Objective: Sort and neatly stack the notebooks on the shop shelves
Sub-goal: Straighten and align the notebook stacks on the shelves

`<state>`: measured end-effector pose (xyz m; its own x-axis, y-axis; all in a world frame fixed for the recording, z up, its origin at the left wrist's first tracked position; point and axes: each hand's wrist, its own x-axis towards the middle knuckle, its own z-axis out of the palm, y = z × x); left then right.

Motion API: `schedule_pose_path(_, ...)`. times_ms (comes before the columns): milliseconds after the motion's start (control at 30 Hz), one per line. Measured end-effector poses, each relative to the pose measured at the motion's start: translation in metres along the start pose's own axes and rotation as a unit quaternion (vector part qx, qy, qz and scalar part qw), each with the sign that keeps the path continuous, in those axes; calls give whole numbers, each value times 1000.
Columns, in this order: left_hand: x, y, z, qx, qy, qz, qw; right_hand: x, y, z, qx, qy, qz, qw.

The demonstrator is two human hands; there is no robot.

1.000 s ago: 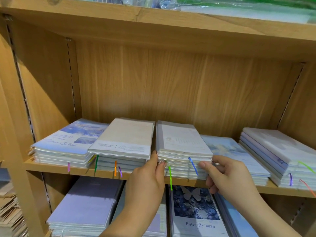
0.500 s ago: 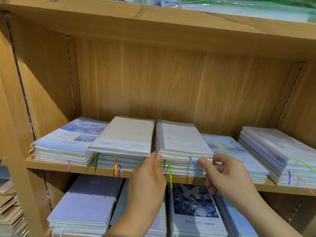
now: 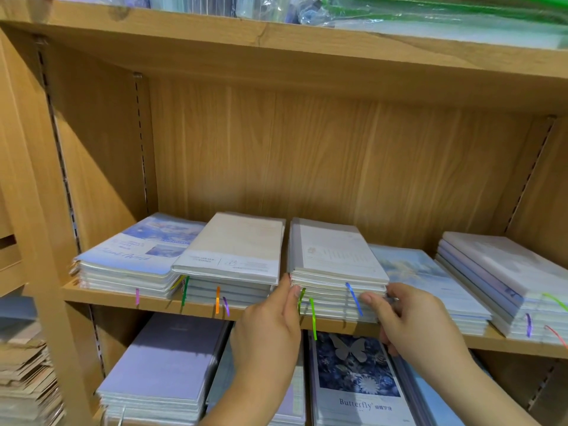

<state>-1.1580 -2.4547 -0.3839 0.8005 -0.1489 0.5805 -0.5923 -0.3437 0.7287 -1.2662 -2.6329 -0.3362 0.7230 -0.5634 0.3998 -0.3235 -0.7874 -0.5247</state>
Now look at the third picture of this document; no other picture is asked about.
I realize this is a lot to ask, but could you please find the person's left hand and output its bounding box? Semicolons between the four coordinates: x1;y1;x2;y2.
229;275;303;396

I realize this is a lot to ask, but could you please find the person's right hand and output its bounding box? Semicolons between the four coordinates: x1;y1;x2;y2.
359;282;472;387

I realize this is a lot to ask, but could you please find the pastel grid pattern notebook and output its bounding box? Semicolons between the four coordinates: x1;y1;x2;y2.
206;337;307;426

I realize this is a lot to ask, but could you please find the snowy tree notebook stack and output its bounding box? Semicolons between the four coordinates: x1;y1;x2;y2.
368;244;492;336

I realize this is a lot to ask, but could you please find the sky cloud cover notebook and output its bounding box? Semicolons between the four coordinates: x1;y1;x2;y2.
395;354;467;426

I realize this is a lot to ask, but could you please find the blue butterfly cover notebook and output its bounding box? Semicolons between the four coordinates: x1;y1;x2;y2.
308;331;418;426

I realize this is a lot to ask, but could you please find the large plain lilac notebook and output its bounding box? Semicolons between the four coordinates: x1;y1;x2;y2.
96;312;230;426

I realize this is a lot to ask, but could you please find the stack of sage cover notebooks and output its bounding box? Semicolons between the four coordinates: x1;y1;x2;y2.
171;212;287;309

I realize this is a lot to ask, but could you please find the pile of small notebooks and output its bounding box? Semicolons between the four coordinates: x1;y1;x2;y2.
435;230;568;343

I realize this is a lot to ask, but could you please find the stack of sky photo notebooks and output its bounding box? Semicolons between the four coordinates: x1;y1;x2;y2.
286;217;390;323

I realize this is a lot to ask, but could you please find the lilac cover notebook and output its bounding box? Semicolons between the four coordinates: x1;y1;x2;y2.
71;212;207;300

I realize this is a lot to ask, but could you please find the light purple thin notebook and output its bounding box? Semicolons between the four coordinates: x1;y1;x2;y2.
75;212;207;279

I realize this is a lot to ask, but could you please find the wooden shelf unit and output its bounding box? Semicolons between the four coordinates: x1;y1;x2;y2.
0;0;568;426

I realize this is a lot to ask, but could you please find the stack of flat wrapped packets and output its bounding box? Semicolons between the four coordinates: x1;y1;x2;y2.
0;297;65;426

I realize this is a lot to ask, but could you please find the stack of green edged packets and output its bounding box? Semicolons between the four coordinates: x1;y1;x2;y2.
297;0;568;50

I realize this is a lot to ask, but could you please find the row of plastic wrapped folders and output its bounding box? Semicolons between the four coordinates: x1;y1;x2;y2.
53;0;307;23

